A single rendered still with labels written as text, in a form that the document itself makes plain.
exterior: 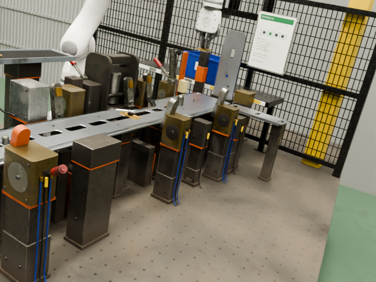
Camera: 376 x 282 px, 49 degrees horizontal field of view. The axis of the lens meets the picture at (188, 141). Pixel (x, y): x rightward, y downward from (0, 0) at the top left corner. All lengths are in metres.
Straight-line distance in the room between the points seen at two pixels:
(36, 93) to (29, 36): 4.19
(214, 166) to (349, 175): 2.57
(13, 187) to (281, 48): 1.67
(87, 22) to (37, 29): 3.55
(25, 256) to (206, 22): 1.22
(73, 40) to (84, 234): 0.96
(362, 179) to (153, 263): 3.23
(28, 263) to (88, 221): 0.23
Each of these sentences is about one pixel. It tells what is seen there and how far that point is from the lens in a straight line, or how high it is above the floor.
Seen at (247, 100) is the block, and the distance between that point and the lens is 2.09.
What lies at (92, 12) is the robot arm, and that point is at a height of 1.32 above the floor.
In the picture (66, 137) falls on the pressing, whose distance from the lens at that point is 1.30.
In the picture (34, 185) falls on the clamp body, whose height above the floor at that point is 1.00.
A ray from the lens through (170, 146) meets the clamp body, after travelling 1.54.
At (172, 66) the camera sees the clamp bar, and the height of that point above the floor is 1.14.
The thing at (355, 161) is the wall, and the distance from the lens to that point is 4.24.
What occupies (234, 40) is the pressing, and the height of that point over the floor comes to 1.30.
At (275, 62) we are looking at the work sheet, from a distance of 2.35.
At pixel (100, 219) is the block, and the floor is 0.78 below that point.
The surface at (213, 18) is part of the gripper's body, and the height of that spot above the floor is 1.39.
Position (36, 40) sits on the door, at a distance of 5.51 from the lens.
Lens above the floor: 1.47
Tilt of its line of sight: 19 degrees down
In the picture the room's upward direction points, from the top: 11 degrees clockwise
